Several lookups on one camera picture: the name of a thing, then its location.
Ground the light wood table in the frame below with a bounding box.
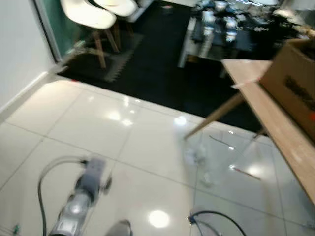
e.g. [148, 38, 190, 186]
[185, 59, 315, 203]

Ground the large brown cardboard box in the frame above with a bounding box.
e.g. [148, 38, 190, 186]
[259, 38, 315, 142]

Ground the thin brown stick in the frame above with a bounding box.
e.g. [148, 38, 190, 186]
[230, 166, 261, 180]

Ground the clear plastic wrapper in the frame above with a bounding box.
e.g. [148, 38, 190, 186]
[189, 147, 207, 164]
[199, 171, 216, 188]

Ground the black foam floor mat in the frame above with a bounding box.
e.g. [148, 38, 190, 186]
[58, 0, 315, 134]

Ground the white plastic chair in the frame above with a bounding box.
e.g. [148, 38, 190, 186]
[60, 0, 121, 68]
[94, 0, 139, 18]

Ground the grey robot foot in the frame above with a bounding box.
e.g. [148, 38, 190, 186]
[106, 220, 132, 236]

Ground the green glass door panel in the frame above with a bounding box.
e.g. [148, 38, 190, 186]
[33, 0, 87, 67]

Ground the thin black floor cable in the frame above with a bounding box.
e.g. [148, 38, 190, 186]
[209, 135, 236, 149]

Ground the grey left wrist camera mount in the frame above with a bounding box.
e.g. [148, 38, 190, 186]
[79, 158, 110, 201]

